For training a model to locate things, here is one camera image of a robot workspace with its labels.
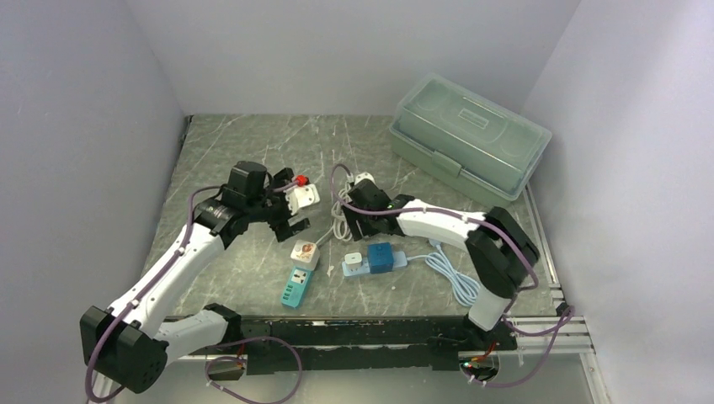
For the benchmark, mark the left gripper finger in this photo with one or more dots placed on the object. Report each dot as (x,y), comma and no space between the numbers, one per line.
(284,176)
(284,230)

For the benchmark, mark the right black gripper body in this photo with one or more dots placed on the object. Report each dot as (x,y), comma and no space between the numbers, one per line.
(372,228)

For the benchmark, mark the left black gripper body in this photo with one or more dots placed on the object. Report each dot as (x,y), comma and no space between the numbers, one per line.
(271,206)

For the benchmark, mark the white cube socket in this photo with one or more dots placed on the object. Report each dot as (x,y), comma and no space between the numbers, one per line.
(305,255)

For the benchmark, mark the small white charger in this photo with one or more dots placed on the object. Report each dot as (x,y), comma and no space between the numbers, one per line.
(353,261)

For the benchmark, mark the blue cube adapter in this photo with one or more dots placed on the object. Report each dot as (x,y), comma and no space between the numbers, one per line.
(380,258)

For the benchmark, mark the teal power strip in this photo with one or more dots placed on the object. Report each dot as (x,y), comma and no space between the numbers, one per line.
(297,283)

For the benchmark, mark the light blue power strip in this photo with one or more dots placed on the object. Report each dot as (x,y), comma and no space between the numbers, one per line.
(464,288)

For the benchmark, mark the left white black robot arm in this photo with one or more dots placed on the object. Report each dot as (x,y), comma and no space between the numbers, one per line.
(211,226)

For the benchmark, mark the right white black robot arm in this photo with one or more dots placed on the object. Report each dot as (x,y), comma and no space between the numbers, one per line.
(501,253)

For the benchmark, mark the green plastic toolbox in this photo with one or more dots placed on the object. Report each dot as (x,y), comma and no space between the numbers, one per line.
(477,147)

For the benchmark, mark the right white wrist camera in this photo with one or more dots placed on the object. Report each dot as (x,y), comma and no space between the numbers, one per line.
(355,179)

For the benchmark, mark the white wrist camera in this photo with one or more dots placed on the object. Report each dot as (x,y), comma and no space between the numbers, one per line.
(355,179)
(301,194)

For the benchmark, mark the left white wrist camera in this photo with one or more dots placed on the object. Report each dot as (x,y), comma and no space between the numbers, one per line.
(301,194)

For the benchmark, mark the black base frame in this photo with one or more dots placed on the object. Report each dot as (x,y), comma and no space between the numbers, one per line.
(281,356)

